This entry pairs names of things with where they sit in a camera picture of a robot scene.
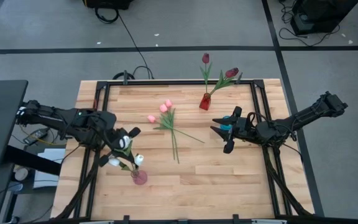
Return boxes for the black coiled hose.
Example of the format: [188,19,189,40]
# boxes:
[94,7,120,25]

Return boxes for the white artificial tulip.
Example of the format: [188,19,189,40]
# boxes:
[118,135,138,174]
[134,153,145,175]
[108,156,138,174]

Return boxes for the dark red artificial tulip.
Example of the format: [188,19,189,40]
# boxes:
[209,67,240,96]
[199,52,213,96]

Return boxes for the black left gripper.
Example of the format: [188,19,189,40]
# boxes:
[99,126,142,167]

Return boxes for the white paper sheets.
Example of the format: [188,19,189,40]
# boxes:
[32,147,67,189]

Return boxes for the pink glass vase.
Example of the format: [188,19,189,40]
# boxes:
[131,169,149,186]

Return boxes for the round tape roll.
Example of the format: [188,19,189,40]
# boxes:
[14,167,29,181]

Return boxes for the red ribbed glass vase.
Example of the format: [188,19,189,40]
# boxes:
[198,92,213,111]

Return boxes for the black floor cable bundle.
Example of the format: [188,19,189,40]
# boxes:
[278,0,341,47]

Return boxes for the black cabinet box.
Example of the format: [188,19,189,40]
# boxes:
[290,0,358,35]

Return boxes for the pink artificial tulip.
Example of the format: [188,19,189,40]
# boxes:
[157,104,180,165]
[147,114,205,144]
[163,99,177,161]

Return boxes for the black cable loop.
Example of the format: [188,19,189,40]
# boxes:
[112,65,155,81]

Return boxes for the long black floor cable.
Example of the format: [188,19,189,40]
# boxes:
[117,14,155,80]

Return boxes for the black aluminium table frame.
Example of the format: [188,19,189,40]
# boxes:
[54,73,323,224]

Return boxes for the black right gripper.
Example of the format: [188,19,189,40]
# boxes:
[209,106,258,154]

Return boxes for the black power adapter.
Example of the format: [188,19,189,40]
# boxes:
[23,128,49,146]

